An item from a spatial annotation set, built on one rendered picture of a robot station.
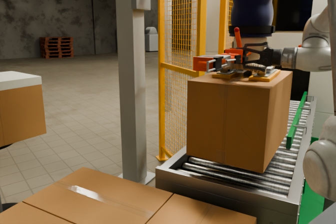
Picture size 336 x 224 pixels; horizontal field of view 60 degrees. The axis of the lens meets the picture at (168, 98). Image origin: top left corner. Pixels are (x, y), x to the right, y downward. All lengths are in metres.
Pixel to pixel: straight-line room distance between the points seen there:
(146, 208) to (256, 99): 0.69
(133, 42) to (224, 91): 1.12
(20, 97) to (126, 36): 0.89
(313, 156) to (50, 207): 1.13
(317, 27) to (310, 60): 0.15
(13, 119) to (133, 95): 0.89
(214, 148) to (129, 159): 1.25
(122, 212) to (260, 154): 0.67
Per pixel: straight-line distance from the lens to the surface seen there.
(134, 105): 2.39
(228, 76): 1.51
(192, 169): 1.74
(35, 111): 2.13
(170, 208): 1.40
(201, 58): 1.04
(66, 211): 1.45
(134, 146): 2.51
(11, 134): 2.09
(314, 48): 1.31
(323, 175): 0.75
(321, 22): 1.37
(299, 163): 1.82
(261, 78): 1.47
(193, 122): 1.48
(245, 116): 1.37
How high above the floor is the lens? 1.33
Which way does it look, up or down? 13 degrees down
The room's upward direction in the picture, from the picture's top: straight up
